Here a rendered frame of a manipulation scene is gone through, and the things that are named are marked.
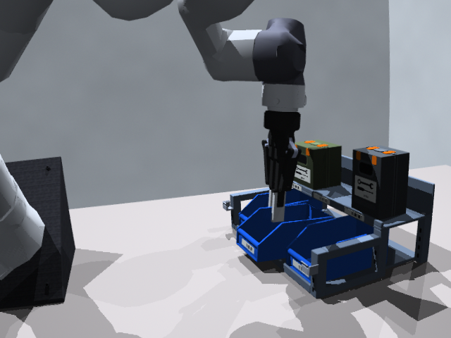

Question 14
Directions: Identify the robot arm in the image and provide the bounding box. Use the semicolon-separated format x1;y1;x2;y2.
0;0;307;280

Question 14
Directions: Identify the black tool case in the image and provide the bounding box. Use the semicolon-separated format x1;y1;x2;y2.
352;145;409;220

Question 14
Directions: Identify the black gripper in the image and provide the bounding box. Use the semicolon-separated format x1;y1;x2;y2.
261;111;302;223

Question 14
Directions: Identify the blue open-front bin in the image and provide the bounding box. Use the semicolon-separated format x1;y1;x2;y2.
239;189;322;226
286;215;373;283
236;204;333;263

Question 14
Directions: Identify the dark grey shelf rack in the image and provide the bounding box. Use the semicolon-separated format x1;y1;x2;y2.
223;155;435;299

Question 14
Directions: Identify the dark green tool case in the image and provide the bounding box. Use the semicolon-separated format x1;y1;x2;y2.
293;139;342;190

